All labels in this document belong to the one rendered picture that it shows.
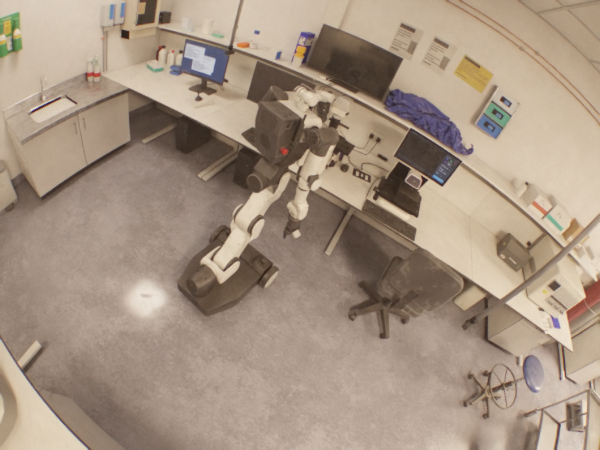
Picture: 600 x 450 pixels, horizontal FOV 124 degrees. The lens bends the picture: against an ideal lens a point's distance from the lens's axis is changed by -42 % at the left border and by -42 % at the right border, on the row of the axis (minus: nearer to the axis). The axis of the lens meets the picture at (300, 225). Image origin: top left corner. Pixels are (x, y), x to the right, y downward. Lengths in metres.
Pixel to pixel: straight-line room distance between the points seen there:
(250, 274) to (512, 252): 2.31
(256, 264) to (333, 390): 1.08
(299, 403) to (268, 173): 1.50
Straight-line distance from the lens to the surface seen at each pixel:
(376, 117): 2.57
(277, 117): 1.35
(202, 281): 1.77
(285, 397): 1.98
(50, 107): 3.12
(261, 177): 1.53
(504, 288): 2.59
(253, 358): 1.98
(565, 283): 2.86
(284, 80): 2.24
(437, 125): 2.34
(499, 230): 3.06
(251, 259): 2.08
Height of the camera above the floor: 1.91
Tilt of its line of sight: 45 degrees down
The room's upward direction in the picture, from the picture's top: 25 degrees clockwise
